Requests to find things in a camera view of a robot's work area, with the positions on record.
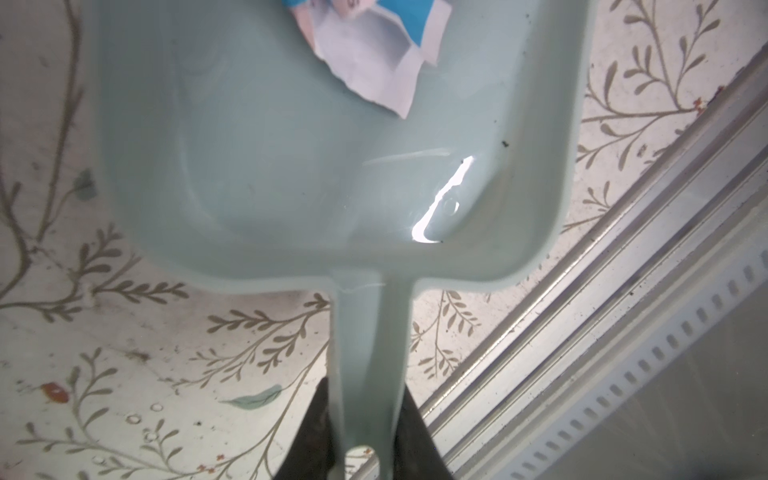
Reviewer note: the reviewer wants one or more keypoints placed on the light blue plastic dustpan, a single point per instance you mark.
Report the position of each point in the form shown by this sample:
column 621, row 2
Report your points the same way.
column 238, row 162

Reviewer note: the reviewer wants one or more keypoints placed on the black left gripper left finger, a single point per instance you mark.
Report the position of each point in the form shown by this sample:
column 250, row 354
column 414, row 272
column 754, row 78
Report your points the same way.
column 311, row 455

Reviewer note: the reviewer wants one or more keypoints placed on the white blue paper scrap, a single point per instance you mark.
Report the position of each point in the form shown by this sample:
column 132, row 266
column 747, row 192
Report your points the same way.
column 376, row 48

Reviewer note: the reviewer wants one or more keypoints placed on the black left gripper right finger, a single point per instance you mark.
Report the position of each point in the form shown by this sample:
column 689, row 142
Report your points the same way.
column 415, row 456

